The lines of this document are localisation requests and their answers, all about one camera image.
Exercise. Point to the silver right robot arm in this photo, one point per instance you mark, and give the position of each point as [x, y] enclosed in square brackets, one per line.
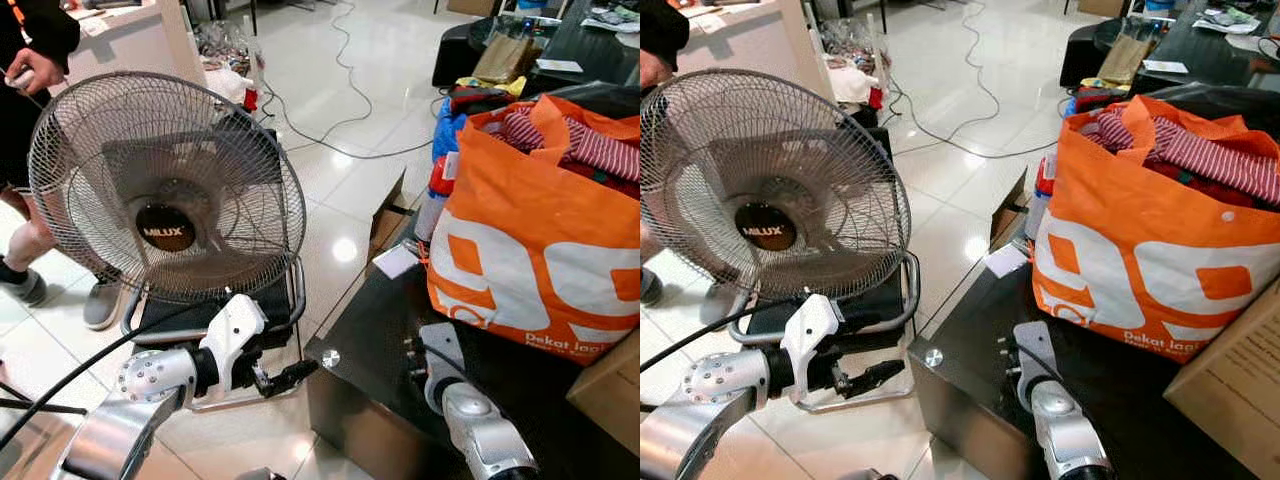
[1068, 440]
[480, 440]

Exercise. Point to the silver round table cap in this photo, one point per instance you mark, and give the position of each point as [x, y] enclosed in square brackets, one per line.
[933, 357]
[330, 357]

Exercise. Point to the black glossy table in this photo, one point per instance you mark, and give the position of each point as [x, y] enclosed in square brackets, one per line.
[980, 330]
[380, 320]

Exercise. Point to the white paper tag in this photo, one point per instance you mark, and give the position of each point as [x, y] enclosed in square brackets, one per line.
[1005, 260]
[395, 262]

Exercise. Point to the flat cardboard box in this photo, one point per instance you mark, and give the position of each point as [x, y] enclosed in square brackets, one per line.
[1008, 215]
[385, 225]

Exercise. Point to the white bottle red label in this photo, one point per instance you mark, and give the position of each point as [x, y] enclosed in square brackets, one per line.
[1036, 215]
[432, 215]

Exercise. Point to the orange white shopping bag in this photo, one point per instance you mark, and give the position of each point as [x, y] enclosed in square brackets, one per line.
[1130, 200]
[520, 200]

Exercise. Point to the printed cardboard box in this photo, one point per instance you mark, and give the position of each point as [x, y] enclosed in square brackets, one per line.
[1230, 380]
[610, 390]

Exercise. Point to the blue bag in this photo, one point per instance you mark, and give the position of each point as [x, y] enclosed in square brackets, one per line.
[1070, 107]
[447, 130]

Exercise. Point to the red white striped cloth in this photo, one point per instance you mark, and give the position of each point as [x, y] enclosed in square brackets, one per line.
[600, 150]
[1200, 155]

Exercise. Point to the black bin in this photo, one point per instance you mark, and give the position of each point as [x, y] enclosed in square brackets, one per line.
[452, 55]
[1080, 55]

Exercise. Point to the brown paper bag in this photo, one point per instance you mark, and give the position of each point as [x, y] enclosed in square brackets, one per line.
[505, 60]
[1125, 60]

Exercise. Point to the black plastic bag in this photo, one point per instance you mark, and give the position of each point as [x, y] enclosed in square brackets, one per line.
[1230, 105]
[600, 98]

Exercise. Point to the clear plastic bags pile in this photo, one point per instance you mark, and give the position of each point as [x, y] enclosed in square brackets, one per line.
[850, 45]
[225, 45]

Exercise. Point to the white card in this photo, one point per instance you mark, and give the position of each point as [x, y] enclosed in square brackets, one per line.
[560, 66]
[1165, 66]

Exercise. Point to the white counter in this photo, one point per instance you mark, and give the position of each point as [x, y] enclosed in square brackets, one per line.
[760, 45]
[140, 45]

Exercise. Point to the black desk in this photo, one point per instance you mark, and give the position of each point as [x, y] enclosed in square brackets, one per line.
[1200, 50]
[580, 45]

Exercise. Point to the papers stack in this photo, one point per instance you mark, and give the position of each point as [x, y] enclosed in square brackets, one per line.
[612, 20]
[1228, 20]

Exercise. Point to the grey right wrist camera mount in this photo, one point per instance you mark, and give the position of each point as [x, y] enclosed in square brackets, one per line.
[1035, 342]
[445, 345]

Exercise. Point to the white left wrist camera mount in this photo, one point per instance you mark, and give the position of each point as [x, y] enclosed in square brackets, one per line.
[812, 325]
[235, 325]

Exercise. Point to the black chair chrome frame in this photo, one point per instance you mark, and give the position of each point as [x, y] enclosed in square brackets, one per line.
[770, 320]
[160, 320]

